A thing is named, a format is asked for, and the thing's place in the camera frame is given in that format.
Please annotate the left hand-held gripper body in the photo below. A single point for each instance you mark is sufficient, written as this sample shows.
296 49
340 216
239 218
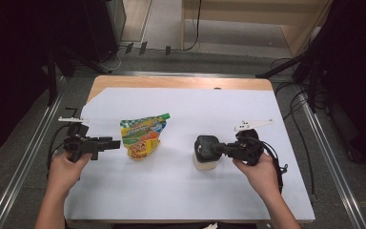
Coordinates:
81 144

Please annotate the metal floor rail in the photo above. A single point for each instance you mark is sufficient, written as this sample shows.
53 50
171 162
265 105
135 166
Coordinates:
25 159
330 159

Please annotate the glass jar with black lid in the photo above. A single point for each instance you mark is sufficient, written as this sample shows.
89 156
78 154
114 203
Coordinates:
205 149

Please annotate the small black floor block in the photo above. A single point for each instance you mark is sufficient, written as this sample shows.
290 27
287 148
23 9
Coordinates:
168 50
129 47
143 47

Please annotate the person's left hand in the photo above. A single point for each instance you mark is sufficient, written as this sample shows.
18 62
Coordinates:
63 173

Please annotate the yellow green printed spout pouch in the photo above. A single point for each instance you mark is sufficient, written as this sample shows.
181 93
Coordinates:
139 136

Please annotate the dark curtain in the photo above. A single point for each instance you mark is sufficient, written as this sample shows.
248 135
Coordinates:
12 63
355 79

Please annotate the person's right hand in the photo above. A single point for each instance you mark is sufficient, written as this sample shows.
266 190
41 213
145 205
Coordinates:
263 178

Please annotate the metal rail behind table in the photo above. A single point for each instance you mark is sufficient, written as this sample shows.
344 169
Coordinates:
184 73

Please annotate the light wooden furniture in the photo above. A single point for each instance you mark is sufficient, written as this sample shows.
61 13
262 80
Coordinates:
251 14

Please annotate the white table sheet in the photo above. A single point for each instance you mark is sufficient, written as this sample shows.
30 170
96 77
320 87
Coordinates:
178 191

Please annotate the black stand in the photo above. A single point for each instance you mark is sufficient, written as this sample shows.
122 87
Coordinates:
279 66
51 82

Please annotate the black cabinet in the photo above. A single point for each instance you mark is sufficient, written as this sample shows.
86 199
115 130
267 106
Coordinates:
101 28

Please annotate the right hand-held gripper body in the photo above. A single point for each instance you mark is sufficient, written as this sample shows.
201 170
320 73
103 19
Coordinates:
249 148

